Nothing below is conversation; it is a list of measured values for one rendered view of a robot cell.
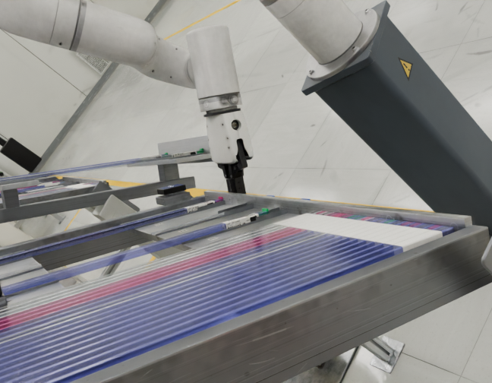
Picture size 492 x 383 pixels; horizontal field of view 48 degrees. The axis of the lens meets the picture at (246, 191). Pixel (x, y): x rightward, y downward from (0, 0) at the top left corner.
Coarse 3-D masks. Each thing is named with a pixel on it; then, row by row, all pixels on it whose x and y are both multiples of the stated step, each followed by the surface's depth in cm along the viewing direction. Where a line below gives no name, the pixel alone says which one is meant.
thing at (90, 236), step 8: (216, 200) 109; (184, 208) 106; (160, 216) 103; (168, 216) 104; (128, 224) 101; (136, 224) 101; (144, 224) 102; (96, 232) 98; (104, 232) 98; (112, 232) 99; (120, 232) 100; (64, 240) 96; (72, 240) 96; (80, 240) 96; (88, 240) 97; (32, 248) 93; (40, 248) 93; (48, 248) 94; (56, 248) 94; (8, 256) 91; (16, 256) 91; (24, 256) 92; (32, 256) 93
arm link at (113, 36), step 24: (96, 24) 94; (120, 24) 96; (144, 24) 99; (72, 48) 96; (96, 48) 96; (120, 48) 97; (144, 48) 98; (168, 48) 111; (144, 72) 107; (168, 72) 112
